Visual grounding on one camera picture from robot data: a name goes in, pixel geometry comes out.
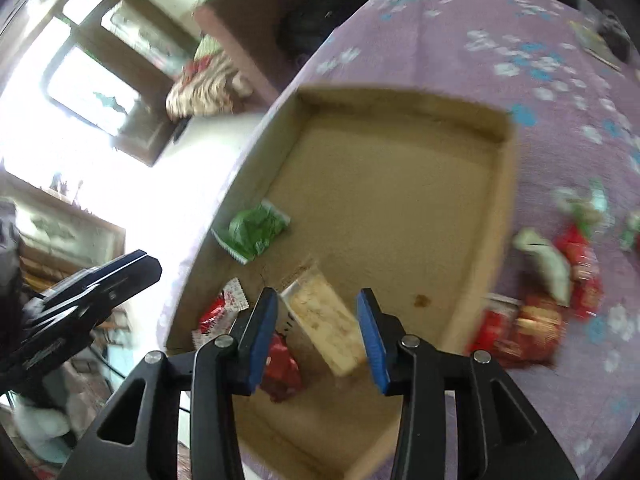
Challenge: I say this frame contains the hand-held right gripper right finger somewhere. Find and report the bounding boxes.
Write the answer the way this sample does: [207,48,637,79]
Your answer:
[356,287,581,480]

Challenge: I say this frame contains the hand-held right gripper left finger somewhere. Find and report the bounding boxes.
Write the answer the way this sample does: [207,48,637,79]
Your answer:
[60,287,279,480]

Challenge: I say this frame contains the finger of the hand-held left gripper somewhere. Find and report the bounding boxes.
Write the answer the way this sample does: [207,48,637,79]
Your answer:
[30,249,164,322]

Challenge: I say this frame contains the dark red snack packet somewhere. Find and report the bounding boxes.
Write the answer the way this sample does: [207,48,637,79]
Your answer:
[260,332,305,403]

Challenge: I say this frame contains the red and white snack packet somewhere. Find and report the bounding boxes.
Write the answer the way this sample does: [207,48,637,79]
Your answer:
[192,279,249,347]

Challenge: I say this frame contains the beige biscuit packet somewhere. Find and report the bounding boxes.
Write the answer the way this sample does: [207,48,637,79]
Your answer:
[279,265,368,378]

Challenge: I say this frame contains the cardboard box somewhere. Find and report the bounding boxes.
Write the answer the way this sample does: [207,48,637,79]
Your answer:
[165,85,517,480]

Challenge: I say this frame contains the silvery green snack packet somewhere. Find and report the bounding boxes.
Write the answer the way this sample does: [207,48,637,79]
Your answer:
[512,227,572,307]

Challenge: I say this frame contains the green and white snack packet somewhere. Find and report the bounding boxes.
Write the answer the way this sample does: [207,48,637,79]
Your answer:
[552,179,611,233]

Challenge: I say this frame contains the large green snack packet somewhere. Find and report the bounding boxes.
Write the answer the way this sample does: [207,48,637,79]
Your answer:
[619,210,640,253]

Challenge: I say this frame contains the wooden mirror cabinet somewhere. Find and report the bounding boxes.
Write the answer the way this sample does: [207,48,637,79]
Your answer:
[0,170,127,291]

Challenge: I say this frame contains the wooden framed glass door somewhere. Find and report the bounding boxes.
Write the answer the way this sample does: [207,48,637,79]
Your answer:
[42,0,201,167]

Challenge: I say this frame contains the striped red blanket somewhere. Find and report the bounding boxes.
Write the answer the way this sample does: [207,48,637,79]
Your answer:
[165,35,254,122]

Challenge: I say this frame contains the brown sofa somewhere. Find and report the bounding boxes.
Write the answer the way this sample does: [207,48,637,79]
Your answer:
[192,0,301,108]

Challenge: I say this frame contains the purple floral bedspread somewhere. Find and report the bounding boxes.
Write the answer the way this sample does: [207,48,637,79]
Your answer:
[155,0,640,480]

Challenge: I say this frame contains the black bag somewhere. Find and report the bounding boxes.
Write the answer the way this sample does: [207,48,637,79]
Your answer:
[277,0,352,62]

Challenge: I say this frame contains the yellow green book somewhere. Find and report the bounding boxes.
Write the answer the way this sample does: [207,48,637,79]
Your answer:
[569,20,622,72]

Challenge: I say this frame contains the small black pouch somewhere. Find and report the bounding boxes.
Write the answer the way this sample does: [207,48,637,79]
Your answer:
[597,10,632,62]

